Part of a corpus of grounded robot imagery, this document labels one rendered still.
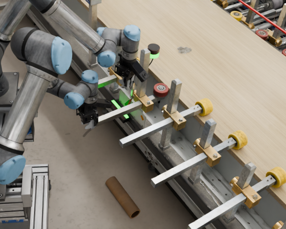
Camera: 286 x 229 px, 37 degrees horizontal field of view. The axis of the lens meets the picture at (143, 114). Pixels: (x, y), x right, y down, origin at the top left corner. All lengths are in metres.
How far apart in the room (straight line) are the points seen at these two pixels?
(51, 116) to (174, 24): 1.22
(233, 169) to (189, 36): 0.91
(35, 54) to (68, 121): 1.86
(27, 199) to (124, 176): 1.34
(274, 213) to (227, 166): 0.33
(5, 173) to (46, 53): 0.42
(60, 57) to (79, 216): 1.53
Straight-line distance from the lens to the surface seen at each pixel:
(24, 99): 1.49
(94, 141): 3.18
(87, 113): 2.02
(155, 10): 2.89
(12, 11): 1.91
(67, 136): 3.22
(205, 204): 2.10
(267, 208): 2.17
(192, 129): 2.36
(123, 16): 2.79
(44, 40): 1.50
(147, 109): 2.23
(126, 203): 2.78
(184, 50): 2.55
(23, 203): 1.78
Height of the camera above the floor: 2.41
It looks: 45 degrees down
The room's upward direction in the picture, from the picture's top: 8 degrees clockwise
